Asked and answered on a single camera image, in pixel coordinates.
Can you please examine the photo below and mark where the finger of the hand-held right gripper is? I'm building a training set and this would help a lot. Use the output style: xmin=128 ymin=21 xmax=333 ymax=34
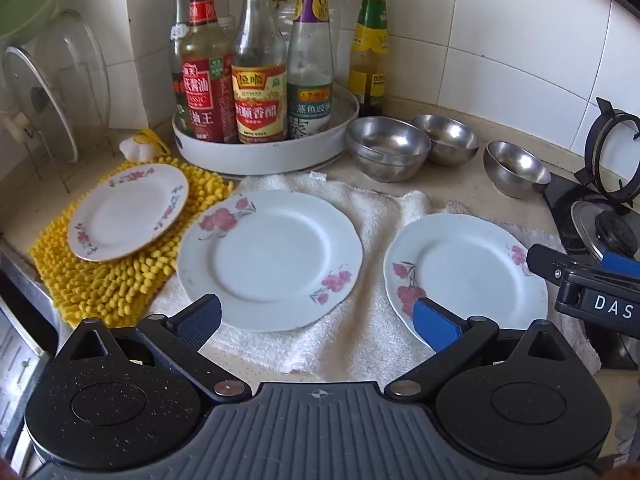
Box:
xmin=601 ymin=251 xmax=640 ymax=280
xmin=526 ymin=243 xmax=607 ymax=288

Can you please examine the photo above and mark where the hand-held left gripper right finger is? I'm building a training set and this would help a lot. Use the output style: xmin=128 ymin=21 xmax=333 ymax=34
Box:
xmin=384 ymin=297 xmax=576 ymax=402

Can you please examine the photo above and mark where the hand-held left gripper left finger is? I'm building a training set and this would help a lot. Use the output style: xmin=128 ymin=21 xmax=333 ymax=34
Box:
xmin=57 ymin=294 xmax=251 ymax=403

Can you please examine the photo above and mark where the medium pink floral plate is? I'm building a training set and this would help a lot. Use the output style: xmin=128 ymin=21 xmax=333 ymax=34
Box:
xmin=383 ymin=213 xmax=549 ymax=353

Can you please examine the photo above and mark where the large pink floral plate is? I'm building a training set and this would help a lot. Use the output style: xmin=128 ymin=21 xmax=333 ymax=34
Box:
xmin=177 ymin=190 xmax=364 ymax=333

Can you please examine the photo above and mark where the small stainless steel bowl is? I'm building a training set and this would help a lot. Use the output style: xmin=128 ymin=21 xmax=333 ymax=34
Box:
xmin=483 ymin=140 xmax=552 ymax=199

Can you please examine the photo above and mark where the small floral rimmed plate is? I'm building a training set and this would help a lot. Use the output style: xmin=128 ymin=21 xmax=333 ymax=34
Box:
xmin=67 ymin=163 xmax=190 ymax=262

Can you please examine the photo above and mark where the medium stainless steel bowl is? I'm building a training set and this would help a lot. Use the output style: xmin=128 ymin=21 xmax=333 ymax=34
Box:
xmin=410 ymin=114 xmax=480 ymax=167

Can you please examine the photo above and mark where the large stainless steel bowl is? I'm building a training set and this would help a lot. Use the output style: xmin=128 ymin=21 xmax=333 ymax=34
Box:
xmin=346 ymin=116 xmax=432 ymax=183

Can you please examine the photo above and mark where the round steel plate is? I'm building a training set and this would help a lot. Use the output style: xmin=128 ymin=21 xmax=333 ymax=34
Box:
xmin=570 ymin=200 xmax=640 ymax=267

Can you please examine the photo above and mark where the black glass gas stove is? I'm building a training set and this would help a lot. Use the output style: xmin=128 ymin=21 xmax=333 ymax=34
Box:
xmin=542 ymin=170 xmax=640 ymax=368

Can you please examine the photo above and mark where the yellow chenille mat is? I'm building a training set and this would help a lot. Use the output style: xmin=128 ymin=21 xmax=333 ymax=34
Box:
xmin=29 ymin=156 xmax=235 ymax=331

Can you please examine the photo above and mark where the white towel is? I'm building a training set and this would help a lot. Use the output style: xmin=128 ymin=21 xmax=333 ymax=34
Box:
xmin=150 ymin=172 xmax=601 ymax=376

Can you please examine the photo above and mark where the white rotating condiment rack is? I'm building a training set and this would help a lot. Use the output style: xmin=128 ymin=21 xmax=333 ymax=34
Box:
xmin=169 ymin=0 xmax=361 ymax=176

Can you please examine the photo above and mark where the stainless steel sink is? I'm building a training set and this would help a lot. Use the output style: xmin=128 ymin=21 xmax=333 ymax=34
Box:
xmin=0 ymin=237 xmax=62 ymax=476

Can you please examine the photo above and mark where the small white yellow object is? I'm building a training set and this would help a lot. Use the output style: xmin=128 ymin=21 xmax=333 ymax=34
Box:
xmin=119 ymin=129 xmax=171 ymax=163

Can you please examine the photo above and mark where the yellow cap vinegar bottle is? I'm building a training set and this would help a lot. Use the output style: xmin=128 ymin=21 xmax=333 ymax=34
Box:
xmin=231 ymin=0 xmax=290 ymax=145

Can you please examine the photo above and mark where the red label soy sauce bottle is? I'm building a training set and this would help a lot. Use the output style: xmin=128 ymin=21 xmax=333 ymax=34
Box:
xmin=179 ymin=0 xmax=237 ymax=144

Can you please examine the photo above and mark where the dark glass sauce bottle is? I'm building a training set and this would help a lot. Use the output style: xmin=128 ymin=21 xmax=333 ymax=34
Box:
xmin=169 ymin=0 xmax=193 ymax=136

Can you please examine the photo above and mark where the metal rimmed glass pot lid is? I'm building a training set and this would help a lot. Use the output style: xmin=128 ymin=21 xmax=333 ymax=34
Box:
xmin=2 ymin=45 xmax=81 ymax=163

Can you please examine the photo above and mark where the purple label sauce bottle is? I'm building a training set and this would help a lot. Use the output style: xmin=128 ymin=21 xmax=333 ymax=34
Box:
xmin=286 ymin=0 xmax=335 ymax=136

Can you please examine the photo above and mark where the green yellow label bottle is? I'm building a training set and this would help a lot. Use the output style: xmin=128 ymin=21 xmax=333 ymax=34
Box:
xmin=348 ymin=0 xmax=391 ymax=118

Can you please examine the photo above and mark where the clear glass lid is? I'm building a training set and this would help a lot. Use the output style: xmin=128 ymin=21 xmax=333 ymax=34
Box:
xmin=42 ymin=10 xmax=112 ymax=131

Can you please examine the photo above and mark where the green plastic bowl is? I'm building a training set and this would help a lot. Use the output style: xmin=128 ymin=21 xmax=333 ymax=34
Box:
xmin=0 ymin=0 xmax=66 ymax=43

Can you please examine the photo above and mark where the black pot support ring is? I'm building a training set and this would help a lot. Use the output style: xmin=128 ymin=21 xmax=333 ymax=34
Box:
xmin=574 ymin=97 xmax=640 ymax=206

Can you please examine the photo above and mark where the wire lid rack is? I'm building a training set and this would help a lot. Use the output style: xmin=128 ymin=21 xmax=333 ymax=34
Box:
xmin=0 ymin=60 xmax=121 ymax=194

